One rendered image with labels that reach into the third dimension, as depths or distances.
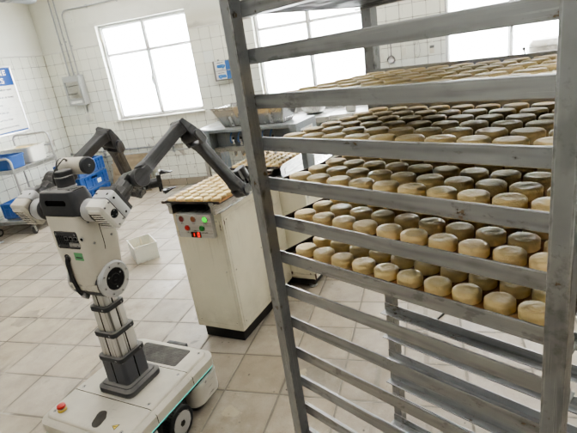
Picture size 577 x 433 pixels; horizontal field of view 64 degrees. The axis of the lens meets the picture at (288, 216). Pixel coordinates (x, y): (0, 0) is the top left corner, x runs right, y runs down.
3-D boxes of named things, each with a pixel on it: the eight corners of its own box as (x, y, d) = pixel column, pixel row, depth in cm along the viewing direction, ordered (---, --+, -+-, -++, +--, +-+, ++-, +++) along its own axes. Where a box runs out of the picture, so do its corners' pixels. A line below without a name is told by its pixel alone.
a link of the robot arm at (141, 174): (172, 116, 211) (186, 110, 204) (191, 139, 217) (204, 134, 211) (115, 180, 183) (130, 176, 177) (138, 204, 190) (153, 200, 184)
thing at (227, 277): (254, 283, 349) (233, 169, 319) (294, 287, 333) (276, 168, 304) (200, 336, 290) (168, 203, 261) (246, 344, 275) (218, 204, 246)
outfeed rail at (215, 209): (336, 137, 414) (335, 129, 411) (338, 136, 412) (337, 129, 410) (210, 215, 247) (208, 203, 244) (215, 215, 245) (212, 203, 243)
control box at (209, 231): (184, 234, 266) (178, 212, 261) (217, 236, 255) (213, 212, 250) (179, 237, 263) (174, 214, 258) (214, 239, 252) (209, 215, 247)
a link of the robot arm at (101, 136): (98, 120, 230) (115, 123, 228) (107, 142, 240) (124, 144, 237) (39, 178, 201) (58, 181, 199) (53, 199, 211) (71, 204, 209)
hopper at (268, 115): (234, 122, 340) (231, 102, 335) (303, 116, 315) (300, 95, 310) (213, 130, 316) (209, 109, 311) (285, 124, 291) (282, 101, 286)
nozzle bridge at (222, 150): (235, 166, 356) (227, 122, 345) (321, 162, 324) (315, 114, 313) (211, 178, 329) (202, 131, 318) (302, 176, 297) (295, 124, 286)
